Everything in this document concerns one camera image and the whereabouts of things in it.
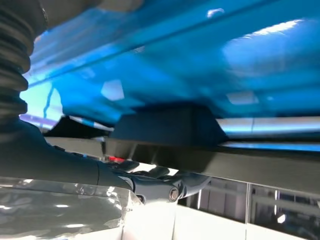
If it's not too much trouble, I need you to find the blue steel shelf rack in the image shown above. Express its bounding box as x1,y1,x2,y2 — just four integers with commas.
20,0,320,153

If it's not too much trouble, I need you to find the red barrier belt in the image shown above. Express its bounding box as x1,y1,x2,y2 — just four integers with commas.
109,155,126,164

